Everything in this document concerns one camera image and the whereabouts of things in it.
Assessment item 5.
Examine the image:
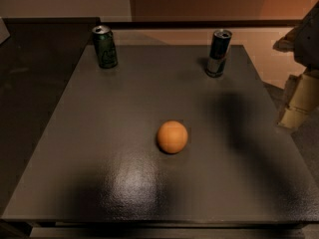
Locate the green soda can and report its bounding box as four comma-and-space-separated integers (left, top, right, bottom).
92, 25, 118, 69

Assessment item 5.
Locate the orange fruit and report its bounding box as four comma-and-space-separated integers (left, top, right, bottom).
157, 120, 188, 154

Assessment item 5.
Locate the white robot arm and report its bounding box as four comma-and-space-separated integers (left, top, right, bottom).
273, 2, 319, 129

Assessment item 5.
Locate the slim redbull can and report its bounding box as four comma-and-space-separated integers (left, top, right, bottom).
205, 29, 232, 78

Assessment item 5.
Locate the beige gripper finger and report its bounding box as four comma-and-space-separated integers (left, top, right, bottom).
277, 71, 319, 129

